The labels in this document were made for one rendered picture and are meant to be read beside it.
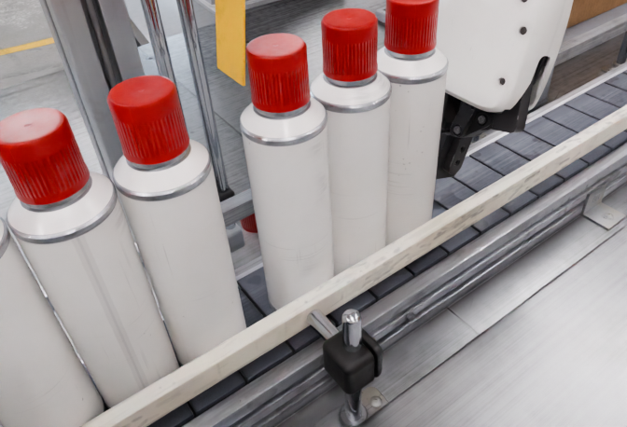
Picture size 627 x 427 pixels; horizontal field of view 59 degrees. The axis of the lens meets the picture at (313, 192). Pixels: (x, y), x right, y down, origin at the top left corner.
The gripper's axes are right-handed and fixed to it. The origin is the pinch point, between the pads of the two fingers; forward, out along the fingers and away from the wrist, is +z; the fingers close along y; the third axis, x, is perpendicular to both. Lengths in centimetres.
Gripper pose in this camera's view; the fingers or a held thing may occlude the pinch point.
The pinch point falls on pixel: (444, 152)
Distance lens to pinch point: 46.7
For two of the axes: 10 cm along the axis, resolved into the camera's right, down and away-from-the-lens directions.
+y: 5.8, 4.9, -6.5
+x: 7.8, -1.1, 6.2
